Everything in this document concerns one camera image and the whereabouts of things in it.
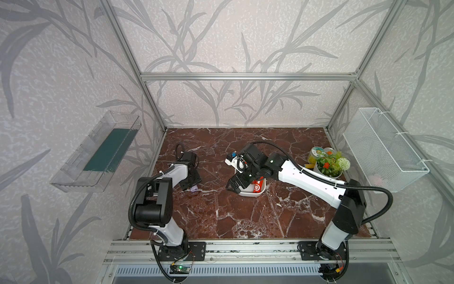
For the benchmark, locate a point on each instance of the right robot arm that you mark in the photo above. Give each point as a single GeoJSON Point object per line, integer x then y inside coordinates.
{"type": "Point", "coordinates": [346, 197]}

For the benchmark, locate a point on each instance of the aluminium cage frame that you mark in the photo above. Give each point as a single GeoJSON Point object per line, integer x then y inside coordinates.
{"type": "Point", "coordinates": [354, 79]}

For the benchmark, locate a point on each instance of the potted artificial flower plant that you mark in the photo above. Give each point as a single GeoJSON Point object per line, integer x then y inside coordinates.
{"type": "Point", "coordinates": [332, 164]}

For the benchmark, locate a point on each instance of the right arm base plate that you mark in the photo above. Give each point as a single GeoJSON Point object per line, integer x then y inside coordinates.
{"type": "Point", "coordinates": [312, 250]}

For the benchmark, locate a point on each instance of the aluminium front rail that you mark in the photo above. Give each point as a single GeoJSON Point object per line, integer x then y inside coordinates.
{"type": "Point", "coordinates": [245, 251]}

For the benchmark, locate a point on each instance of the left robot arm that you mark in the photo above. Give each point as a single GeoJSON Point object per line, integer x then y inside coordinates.
{"type": "Point", "coordinates": [151, 208]}

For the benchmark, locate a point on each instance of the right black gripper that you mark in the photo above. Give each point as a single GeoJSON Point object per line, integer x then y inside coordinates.
{"type": "Point", "coordinates": [236, 177]}

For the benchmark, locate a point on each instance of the red flashlight with white label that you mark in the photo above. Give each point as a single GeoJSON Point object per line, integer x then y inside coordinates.
{"type": "Point", "coordinates": [259, 185]}

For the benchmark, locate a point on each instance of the white plastic storage tray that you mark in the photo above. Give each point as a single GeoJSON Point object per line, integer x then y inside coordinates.
{"type": "Point", "coordinates": [247, 191]}

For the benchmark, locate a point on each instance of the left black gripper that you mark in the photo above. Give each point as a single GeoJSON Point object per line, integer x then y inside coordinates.
{"type": "Point", "coordinates": [197, 179]}

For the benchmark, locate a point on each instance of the round colourful tin lid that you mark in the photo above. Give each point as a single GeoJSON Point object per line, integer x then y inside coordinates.
{"type": "Point", "coordinates": [314, 154]}

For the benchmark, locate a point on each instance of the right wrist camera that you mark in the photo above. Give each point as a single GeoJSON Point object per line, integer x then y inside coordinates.
{"type": "Point", "coordinates": [236, 161]}

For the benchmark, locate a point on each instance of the white wire mesh basket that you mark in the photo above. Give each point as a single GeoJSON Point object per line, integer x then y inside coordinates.
{"type": "Point", "coordinates": [384, 155]}

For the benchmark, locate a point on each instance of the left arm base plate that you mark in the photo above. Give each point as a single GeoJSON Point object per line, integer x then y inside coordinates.
{"type": "Point", "coordinates": [193, 250]}

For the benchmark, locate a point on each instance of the clear acrylic wall shelf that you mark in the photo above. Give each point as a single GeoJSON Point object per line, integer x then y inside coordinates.
{"type": "Point", "coordinates": [91, 167]}

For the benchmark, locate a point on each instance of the green circuit board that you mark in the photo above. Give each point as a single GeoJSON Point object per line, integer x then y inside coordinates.
{"type": "Point", "coordinates": [180, 269]}

